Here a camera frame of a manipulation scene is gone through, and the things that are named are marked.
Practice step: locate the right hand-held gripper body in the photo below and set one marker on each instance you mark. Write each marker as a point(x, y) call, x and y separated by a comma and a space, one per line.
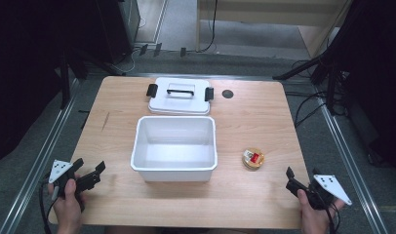
point(326, 190)

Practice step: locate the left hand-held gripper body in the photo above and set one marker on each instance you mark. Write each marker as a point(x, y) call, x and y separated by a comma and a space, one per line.
point(60, 170)

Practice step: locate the person's right hand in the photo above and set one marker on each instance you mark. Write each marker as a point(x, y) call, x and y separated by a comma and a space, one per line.
point(313, 216)

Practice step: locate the person's left hand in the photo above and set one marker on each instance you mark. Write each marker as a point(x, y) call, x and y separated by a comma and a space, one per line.
point(68, 208)

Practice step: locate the round tin with red label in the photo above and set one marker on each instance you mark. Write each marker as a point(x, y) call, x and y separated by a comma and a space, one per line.
point(253, 158)

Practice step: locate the white plastic storage box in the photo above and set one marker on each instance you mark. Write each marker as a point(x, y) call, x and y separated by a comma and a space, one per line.
point(175, 148)

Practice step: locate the black metal stand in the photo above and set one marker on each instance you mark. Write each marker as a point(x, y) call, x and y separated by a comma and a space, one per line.
point(65, 84)

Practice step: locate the black round table grommet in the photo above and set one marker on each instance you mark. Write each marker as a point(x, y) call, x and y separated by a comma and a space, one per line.
point(227, 94)

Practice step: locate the black tripod stand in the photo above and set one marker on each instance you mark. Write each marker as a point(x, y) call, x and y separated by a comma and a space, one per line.
point(319, 61)

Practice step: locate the black plug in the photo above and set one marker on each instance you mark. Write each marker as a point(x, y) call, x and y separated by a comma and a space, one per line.
point(143, 49)
point(183, 52)
point(157, 49)

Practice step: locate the black cabinet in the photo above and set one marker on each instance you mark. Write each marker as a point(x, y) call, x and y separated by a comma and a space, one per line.
point(118, 29)

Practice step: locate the light wooden furniture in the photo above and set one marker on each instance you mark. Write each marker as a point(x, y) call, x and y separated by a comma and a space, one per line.
point(267, 11)

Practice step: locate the metal floor rail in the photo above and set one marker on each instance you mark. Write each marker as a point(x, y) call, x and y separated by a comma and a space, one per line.
point(40, 162)
point(348, 162)

